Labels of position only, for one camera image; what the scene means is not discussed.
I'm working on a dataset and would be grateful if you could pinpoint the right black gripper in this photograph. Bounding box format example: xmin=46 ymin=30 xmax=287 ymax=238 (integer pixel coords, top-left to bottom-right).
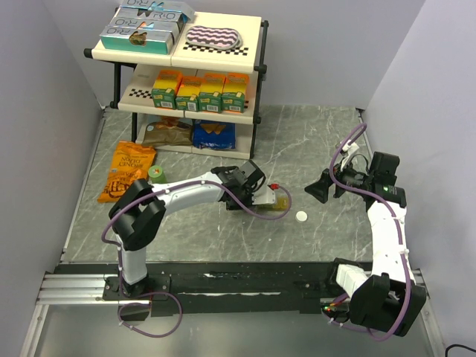
xmin=304 ymin=155 xmax=373 ymax=203

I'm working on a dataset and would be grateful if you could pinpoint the white bottle cap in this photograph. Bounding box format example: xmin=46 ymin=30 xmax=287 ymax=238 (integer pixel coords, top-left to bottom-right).
xmin=295 ymin=210 xmax=308 ymax=222

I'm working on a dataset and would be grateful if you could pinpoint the green weekly pill organizer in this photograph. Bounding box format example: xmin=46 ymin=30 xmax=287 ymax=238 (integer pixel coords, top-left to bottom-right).
xmin=258 ymin=196 xmax=290 ymax=211

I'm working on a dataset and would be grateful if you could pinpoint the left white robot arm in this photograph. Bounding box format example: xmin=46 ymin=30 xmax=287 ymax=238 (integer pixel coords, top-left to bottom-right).
xmin=109 ymin=160 xmax=276 ymax=299

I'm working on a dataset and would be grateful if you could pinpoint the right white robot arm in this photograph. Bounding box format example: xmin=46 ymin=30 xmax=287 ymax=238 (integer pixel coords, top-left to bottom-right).
xmin=305 ymin=149 xmax=426 ymax=337

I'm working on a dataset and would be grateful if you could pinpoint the blue chip bag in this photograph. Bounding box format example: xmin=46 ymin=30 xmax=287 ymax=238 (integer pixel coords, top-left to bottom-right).
xmin=193 ymin=120 xmax=236 ymax=150

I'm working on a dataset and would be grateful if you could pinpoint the green cylindrical container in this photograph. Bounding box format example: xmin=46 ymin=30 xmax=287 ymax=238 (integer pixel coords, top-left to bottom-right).
xmin=148 ymin=165 xmax=167 ymax=184

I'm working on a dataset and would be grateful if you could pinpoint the brown chip bag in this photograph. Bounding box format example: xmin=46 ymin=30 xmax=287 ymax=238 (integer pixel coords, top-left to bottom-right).
xmin=141 ymin=117 xmax=193 ymax=147

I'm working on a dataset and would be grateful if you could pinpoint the green orange carton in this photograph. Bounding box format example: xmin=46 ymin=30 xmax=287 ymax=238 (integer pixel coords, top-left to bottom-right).
xmin=151 ymin=69 xmax=183 ymax=109
xmin=198 ymin=72 xmax=226 ymax=113
xmin=176 ymin=76 xmax=202 ymax=112
xmin=222 ymin=73 xmax=249 ymax=113

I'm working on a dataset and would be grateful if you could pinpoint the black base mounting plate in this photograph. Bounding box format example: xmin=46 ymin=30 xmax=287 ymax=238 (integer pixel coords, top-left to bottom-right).
xmin=100 ymin=260 xmax=373 ymax=318

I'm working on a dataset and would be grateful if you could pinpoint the beige three-tier shelf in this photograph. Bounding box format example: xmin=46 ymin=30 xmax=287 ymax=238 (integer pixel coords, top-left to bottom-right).
xmin=84 ymin=12 xmax=268 ymax=159

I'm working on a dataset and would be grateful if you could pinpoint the orange honey dijon chip bag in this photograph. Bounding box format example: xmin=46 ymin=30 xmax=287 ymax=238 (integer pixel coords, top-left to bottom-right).
xmin=97 ymin=141 xmax=156 ymax=203

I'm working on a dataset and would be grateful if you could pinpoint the wavy patterned pouch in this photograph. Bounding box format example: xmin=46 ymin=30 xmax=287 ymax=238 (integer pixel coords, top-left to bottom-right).
xmin=186 ymin=25 xmax=242 ymax=51

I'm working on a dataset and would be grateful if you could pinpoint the teal snack box front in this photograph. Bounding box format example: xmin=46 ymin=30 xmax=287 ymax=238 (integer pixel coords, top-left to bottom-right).
xmin=100 ymin=26 xmax=174 ymax=55

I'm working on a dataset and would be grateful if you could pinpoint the teal snack box middle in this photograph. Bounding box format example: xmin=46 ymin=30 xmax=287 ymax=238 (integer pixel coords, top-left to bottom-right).
xmin=109 ymin=17 xmax=184 ymax=34

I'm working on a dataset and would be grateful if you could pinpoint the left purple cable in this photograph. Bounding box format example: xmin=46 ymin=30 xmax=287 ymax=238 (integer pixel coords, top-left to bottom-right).
xmin=100 ymin=181 xmax=292 ymax=338

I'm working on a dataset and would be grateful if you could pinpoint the purple cable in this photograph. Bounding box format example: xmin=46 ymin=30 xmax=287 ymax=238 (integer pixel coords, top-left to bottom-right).
xmin=329 ymin=123 xmax=414 ymax=342
xmin=100 ymin=181 xmax=292 ymax=338

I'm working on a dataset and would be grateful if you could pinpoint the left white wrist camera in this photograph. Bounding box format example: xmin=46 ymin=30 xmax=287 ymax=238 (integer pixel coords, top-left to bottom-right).
xmin=252 ymin=184 xmax=277 ymax=206

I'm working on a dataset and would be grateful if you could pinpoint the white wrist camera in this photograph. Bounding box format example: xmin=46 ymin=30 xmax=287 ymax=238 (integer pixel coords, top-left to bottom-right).
xmin=339 ymin=141 xmax=359 ymax=171
xmin=252 ymin=184 xmax=277 ymax=206

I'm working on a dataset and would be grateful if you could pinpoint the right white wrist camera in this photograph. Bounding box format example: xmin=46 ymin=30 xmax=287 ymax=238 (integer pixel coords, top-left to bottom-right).
xmin=339 ymin=141 xmax=359 ymax=171

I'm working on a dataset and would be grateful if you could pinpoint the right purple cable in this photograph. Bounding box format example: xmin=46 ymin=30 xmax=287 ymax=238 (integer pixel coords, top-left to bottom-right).
xmin=329 ymin=123 xmax=414 ymax=342

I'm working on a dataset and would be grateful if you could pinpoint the black power cable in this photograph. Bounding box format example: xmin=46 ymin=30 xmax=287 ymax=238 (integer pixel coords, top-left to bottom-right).
xmin=444 ymin=344 xmax=476 ymax=357

